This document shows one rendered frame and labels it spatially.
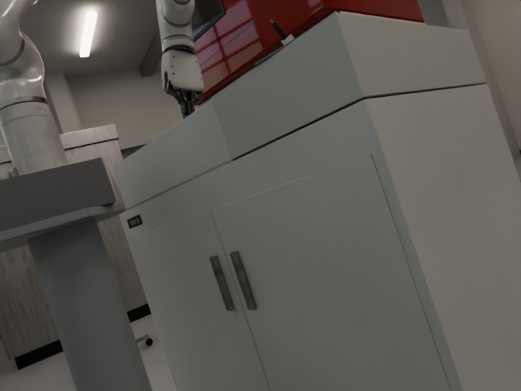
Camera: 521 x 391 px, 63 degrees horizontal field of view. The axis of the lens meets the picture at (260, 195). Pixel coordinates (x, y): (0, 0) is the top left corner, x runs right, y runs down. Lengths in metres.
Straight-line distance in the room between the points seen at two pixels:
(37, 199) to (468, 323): 0.89
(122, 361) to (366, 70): 0.83
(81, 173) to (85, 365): 0.44
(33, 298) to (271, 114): 3.65
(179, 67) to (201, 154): 0.24
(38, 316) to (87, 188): 3.30
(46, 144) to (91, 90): 7.18
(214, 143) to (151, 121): 7.33
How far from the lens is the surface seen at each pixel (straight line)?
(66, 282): 1.08
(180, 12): 1.12
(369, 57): 0.78
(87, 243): 1.08
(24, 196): 1.04
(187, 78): 1.12
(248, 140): 0.89
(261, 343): 1.06
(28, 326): 4.30
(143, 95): 8.44
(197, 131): 1.02
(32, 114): 1.16
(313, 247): 0.84
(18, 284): 4.28
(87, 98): 8.23
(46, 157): 1.12
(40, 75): 1.28
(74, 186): 1.05
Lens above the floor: 0.71
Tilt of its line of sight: 1 degrees up
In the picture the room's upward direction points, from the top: 18 degrees counter-clockwise
